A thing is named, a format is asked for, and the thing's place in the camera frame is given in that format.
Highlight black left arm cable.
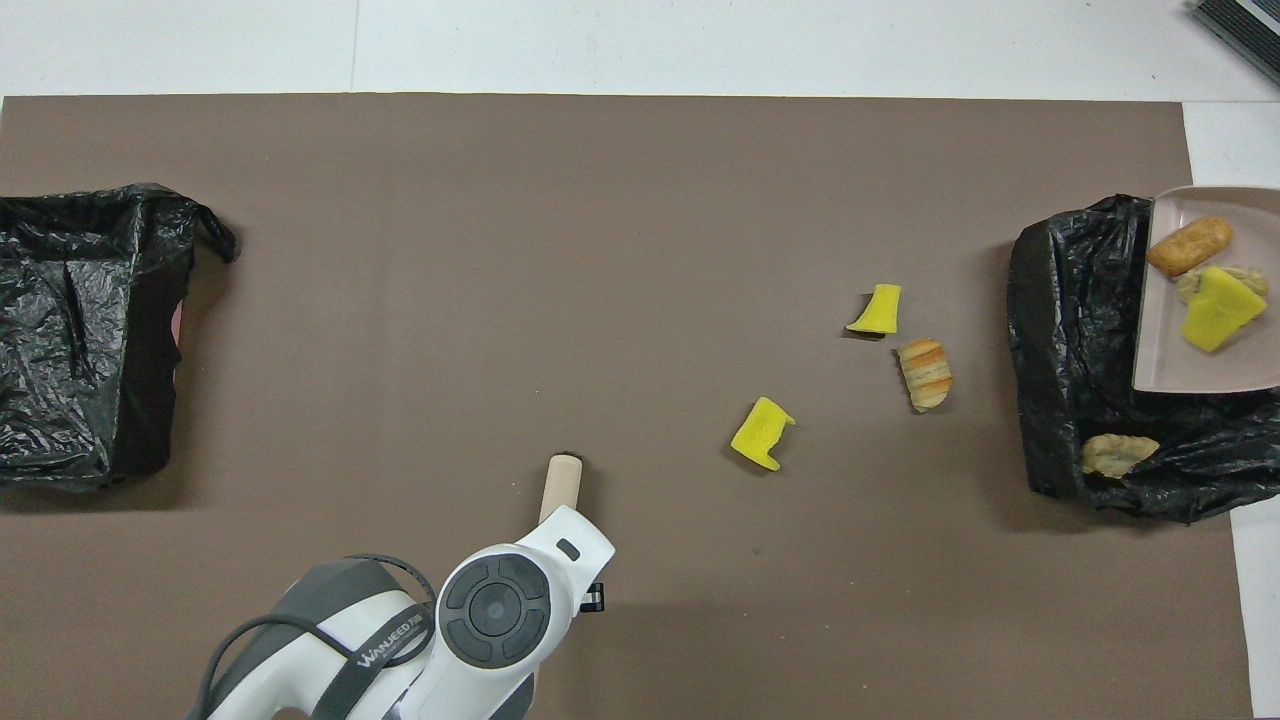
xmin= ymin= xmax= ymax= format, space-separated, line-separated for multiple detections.
xmin=195 ymin=555 xmax=436 ymax=720

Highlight beige plastic dustpan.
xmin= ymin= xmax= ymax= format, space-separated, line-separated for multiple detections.
xmin=1131 ymin=185 xmax=1280 ymax=394

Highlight flat tan bread piece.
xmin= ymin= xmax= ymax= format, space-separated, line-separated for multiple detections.
xmin=1079 ymin=433 xmax=1162 ymax=479

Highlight yellow sponge piece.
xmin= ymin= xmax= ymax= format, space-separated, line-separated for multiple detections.
xmin=1181 ymin=266 xmax=1268 ymax=353
xmin=845 ymin=284 xmax=903 ymax=336
xmin=730 ymin=397 xmax=797 ymax=473

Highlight dark ribbed panel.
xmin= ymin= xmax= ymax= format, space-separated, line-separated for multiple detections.
xmin=1188 ymin=0 xmax=1280 ymax=87

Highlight black bag-lined bin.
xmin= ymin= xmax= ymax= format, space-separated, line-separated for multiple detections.
xmin=1008 ymin=195 xmax=1280 ymax=525
xmin=0 ymin=183 xmax=239 ymax=491

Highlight striped croissant piece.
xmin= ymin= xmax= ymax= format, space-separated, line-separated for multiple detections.
xmin=897 ymin=338 xmax=954 ymax=413

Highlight brown bread roll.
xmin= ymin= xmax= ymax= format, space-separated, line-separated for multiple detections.
xmin=1146 ymin=216 xmax=1234 ymax=278

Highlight beige hand brush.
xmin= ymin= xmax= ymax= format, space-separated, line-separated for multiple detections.
xmin=538 ymin=453 xmax=584 ymax=526

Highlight pale bread chunk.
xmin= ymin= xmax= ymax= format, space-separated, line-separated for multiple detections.
xmin=1176 ymin=264 xmax=1270 ymax=306

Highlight brown table mat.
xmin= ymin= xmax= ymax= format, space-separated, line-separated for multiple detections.
xmin=0 ymin=93 xmax=1256 ymax=720

